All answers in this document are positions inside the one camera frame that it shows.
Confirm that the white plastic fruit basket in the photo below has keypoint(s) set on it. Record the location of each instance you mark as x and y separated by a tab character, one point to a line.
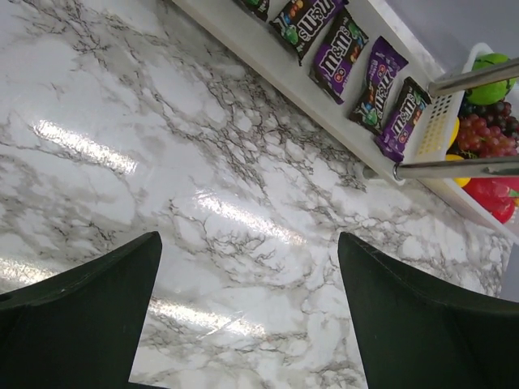
430	142

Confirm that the dark purple toy grapes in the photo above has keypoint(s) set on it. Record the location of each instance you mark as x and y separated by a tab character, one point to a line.
497	115

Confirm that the yellow toy mango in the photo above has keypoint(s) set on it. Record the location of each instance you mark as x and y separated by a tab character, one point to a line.
454	133

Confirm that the red toy grapes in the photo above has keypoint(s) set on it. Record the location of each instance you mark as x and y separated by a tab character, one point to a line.
475	139

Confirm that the yellow toy lemon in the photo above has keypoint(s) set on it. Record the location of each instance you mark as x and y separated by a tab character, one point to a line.
461	181

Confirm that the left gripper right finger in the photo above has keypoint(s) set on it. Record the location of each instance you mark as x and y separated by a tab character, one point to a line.
417	331

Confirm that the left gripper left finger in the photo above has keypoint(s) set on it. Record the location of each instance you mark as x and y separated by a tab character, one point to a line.
80	328

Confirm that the white two-tier shelf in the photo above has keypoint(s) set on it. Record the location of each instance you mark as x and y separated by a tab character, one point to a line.
254	41

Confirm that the purple M&M pack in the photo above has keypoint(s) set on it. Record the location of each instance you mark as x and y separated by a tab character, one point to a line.
383	66
259	8
337	55
411	104
300	21

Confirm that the pink toy dragon fruit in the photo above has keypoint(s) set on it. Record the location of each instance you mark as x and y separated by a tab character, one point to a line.
498	195

